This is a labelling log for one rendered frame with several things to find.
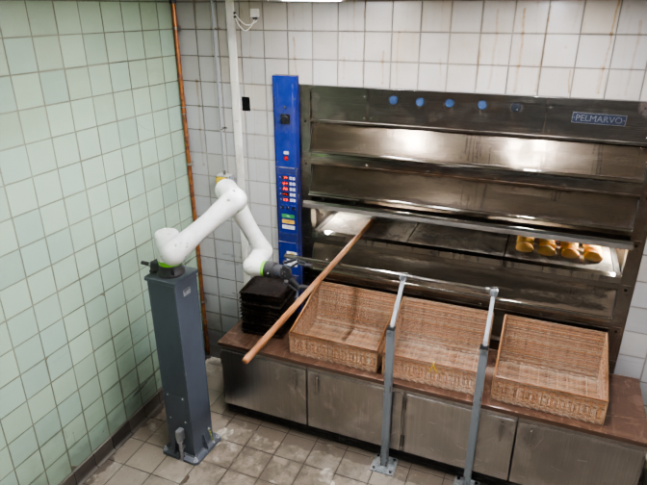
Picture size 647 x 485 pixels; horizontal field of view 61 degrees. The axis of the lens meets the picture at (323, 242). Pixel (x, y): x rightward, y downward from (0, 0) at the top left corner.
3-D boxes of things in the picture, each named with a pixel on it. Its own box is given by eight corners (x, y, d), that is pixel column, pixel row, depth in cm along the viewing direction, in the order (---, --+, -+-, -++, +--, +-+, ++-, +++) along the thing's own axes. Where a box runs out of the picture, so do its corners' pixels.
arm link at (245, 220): (224, 216, 300) (240, 214, 294) (234, 203, 308) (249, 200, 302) (255, 265, 319) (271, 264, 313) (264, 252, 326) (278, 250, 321)
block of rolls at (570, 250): (521, 218, 379) (522, 211, 377) (597, 227, 363) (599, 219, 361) (514, 252, 328) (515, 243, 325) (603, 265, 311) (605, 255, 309)
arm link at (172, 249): (156, 258, 268) (240, 186, 272) (151, 245, 282) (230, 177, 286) (174, 274, 275) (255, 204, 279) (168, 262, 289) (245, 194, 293)
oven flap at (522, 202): (311, 194, 346) (315, 162, 345) (631, 232, 285) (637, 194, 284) (308, 193, 342) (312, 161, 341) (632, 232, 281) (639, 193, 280)
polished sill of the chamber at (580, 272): (315, 234, 364) (315, 228, 363) (619, 279, 303) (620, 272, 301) (311, 237, 359) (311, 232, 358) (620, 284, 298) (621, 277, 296)
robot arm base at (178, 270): (135, 271, 300) (133, 262, 298) (153, 261, 312) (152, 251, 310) (173, 281, 290) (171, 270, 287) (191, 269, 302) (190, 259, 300)
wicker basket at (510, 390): (498, 351, 338) (504, 312, 327) (599, 372, 318) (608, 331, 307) (488, 399, 296) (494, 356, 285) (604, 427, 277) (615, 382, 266)
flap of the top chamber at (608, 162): (311, 153, 336) (315, 119, 335) (642, 184, 275) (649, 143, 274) (308, 152, 332) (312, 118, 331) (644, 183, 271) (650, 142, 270)
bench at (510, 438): (262, 369, 418) (258, 301, 396) (617, 457, 336) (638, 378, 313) (222, 416, 370) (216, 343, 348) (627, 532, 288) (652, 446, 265)
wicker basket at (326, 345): (318, 315, 378) (318, 279, 367) (399, 332, 359) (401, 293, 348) (288, 353, 337) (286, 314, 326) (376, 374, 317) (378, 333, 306)
